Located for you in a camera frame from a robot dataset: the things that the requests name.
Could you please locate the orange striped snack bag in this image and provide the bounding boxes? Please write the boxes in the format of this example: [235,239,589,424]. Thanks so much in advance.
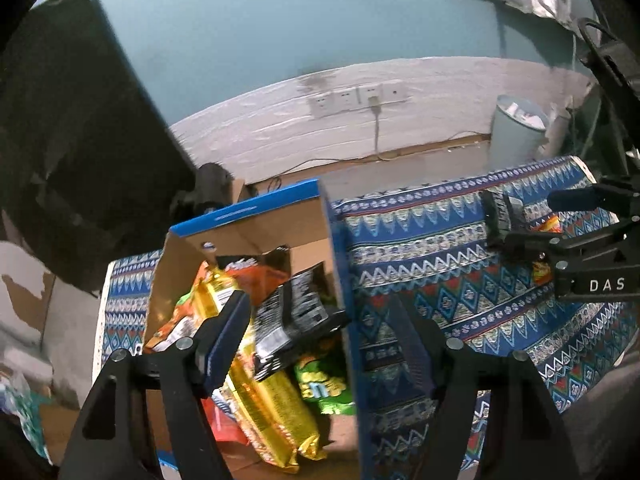
[530,214,563,286]

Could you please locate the red snack bag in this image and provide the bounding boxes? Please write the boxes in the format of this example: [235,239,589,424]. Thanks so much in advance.
[202,398,248,446]

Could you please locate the yellow long snack pack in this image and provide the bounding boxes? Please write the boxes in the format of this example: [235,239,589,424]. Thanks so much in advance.
[192,263,329,475]

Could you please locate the black snack bag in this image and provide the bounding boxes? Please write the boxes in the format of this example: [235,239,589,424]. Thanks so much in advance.
[480,190,527,250]
[253,262,349,382]

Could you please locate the green bean snack bag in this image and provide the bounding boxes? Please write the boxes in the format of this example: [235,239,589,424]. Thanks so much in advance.
[294,353,356,416]

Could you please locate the orange black chips bag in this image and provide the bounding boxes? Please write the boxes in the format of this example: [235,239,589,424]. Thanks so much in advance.
[216,245,291,308]

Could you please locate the pale blue waste bin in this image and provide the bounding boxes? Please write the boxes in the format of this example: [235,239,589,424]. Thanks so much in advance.
[488,94,549,170]

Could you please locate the patterned blue tablecloth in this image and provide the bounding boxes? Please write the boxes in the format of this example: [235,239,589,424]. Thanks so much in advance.
[94,156,637,479]

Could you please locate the blue cardboard box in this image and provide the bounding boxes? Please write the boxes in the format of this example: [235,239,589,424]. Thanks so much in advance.
[143,179,366,479]

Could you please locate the black office chair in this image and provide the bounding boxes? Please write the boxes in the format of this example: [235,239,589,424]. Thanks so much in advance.
[577,18,639,178]

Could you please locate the black speaker on box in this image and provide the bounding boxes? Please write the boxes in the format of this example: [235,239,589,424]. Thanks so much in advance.
[170,162,233,223]

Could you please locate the grey power cable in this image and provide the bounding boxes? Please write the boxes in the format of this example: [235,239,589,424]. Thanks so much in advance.
[368,96,384,158]

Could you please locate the white wall sockets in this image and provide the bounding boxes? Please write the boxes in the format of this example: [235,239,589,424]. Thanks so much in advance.
[307,79,409,118]

